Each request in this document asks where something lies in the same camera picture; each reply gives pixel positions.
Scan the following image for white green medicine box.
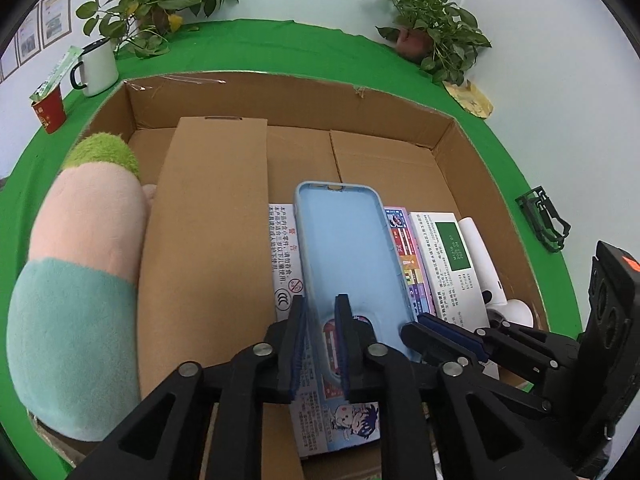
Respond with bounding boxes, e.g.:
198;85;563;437
409;212;489;332

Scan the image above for white handheld device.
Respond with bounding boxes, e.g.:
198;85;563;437
459;217;535;328

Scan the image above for light blue phone case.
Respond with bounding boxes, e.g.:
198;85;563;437
294;181;416;386

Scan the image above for colourful board game box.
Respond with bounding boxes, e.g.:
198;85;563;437
267;202;437;460

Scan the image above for pastel plush pillow toy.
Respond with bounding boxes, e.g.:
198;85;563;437
6;132;155;442

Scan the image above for cardboard divider panel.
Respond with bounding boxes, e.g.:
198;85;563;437
136;116;306;480

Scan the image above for brown cardboard box tray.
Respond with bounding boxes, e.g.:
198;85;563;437
27;70;551;480

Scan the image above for yellow paper under plant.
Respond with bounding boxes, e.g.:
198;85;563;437
442;79;494;119

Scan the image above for right potted green plant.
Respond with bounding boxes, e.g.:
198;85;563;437
376;0;492;86

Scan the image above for potted green plant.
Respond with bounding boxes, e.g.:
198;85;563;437
76;0;239;58
376;0;492;86

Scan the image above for red paper cup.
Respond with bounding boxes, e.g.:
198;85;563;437
29;45;83;136

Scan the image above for white enamel mug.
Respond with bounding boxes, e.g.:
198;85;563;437
70;38;119;96

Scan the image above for left potted green plant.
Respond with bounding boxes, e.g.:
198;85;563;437
76;0;239;58

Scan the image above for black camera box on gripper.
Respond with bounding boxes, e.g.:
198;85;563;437
574;240;639;478

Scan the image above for black folding bracket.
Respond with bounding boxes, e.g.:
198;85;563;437
515;186;572;252

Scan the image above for framed certificates on wall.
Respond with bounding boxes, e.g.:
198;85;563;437
1;0;72;80

